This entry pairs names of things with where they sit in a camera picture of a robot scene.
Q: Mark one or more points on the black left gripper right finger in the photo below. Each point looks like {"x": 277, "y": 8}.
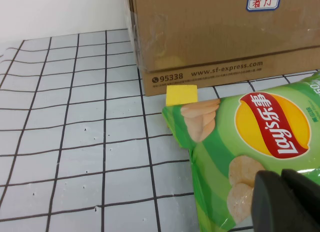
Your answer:
{"x": 307, "y": 199}

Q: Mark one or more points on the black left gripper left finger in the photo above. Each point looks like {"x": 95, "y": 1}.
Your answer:
{"x": 272, "y": 207}

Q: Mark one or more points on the green Lay's chips bag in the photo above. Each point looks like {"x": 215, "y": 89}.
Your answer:
{"x": 225, "y": 167}

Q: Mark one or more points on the yellow foam cube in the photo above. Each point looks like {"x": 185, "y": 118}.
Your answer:
{"x": 181, "y": 95}

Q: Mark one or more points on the cardboard box with F2 print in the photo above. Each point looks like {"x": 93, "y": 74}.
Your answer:
{"x": 212, "y": 41}

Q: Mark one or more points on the white grid tablecloth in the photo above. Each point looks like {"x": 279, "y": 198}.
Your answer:
{"x": 75, "y": 116}

